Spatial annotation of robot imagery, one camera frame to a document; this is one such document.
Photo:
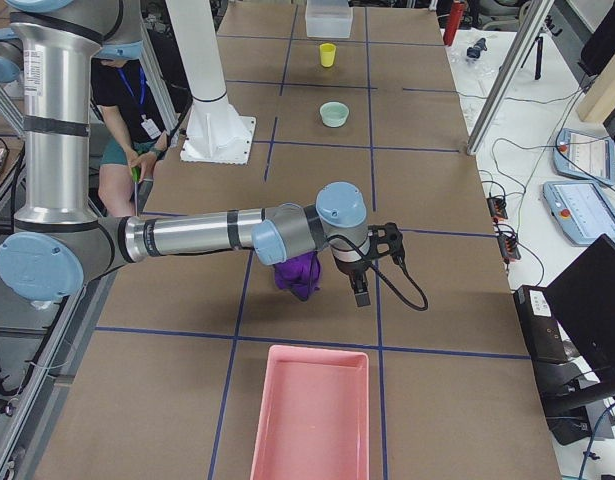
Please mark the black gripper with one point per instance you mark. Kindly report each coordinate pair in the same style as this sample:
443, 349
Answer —
353, 272

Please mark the purple microfiber cloth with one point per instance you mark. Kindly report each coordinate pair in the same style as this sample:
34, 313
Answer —
300, 275

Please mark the yellow plastic cup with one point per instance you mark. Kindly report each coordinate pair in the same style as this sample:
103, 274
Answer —
327, 54

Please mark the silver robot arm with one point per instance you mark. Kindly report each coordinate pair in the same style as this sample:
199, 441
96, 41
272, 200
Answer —
94, 134

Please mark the black electronics box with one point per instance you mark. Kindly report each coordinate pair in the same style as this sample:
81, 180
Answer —
540, 329

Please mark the translucent plastic storage box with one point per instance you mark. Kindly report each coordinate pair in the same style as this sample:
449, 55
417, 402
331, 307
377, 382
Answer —
328, 19

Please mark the pink plastic bin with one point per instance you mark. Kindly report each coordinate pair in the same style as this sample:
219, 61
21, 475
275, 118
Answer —
314, 420

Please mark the mint green bowl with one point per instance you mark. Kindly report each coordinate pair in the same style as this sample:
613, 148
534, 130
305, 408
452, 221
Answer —
334, 114

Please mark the black monitor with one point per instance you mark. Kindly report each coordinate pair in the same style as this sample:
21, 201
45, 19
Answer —
582, 299

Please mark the blue teach pendant near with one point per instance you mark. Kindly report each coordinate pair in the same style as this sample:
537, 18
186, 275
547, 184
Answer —
581, 209

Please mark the blue teach pendant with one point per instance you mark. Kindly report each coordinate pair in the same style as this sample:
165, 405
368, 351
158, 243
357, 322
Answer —
581, 209
581, 156

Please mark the blue teach pendant far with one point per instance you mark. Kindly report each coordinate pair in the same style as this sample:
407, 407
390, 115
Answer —
581, 156

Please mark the seated person in black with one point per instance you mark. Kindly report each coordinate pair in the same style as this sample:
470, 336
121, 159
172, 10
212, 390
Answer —
138, 139

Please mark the red cylinder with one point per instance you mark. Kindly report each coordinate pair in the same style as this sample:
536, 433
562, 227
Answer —
453, 21

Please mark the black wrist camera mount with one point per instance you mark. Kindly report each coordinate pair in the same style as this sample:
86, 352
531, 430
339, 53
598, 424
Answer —
386, 240

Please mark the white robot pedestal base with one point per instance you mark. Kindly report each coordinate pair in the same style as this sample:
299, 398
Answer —
215, 131

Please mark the aluminium frame post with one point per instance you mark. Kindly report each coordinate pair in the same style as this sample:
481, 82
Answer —
520, 46

